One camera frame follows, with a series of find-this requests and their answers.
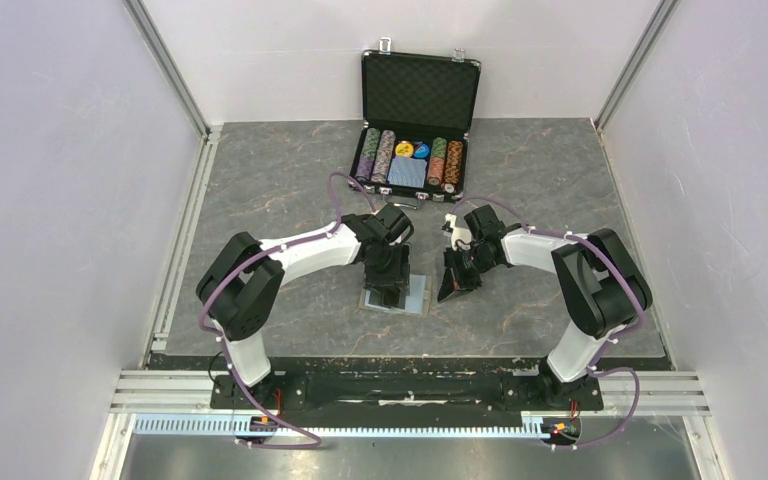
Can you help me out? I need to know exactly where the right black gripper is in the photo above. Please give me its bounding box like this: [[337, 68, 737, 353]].
[[438, 245, 498, 302]]

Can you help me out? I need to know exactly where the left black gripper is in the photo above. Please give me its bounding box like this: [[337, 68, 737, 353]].
[[363, 241, 412, 298]]

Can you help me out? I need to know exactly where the beige card holder wallet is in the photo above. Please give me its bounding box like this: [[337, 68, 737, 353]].
[[359, 274, 432, 318]]

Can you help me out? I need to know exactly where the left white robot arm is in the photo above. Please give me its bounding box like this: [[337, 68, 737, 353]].
[[196, 205, 414, 408]]

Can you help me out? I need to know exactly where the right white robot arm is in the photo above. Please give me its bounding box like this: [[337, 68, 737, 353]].
[[437, 205, 653, 408]]

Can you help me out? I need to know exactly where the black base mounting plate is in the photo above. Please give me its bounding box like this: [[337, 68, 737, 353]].
[[208, 355, 605, 429]]

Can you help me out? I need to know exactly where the black poker chip case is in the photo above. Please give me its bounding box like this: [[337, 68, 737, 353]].
[[350, 37, 482, 203]]

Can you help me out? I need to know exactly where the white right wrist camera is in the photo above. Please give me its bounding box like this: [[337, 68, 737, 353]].
[[442, 213, 472, 250]]

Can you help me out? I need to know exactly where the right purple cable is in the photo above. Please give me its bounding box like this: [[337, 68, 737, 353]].
[[448, 193, 647, 452]]

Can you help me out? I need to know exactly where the purple cable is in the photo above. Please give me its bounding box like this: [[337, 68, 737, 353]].
[[448, 193, 647, 452], [197, 172, 379, 450]]

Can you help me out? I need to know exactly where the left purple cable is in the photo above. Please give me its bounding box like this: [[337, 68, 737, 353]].
[[197, 172, 379, 450]]

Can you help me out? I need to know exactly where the grey slotted cable duct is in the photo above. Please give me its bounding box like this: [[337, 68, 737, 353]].
[[132, 413, 565, 440]]

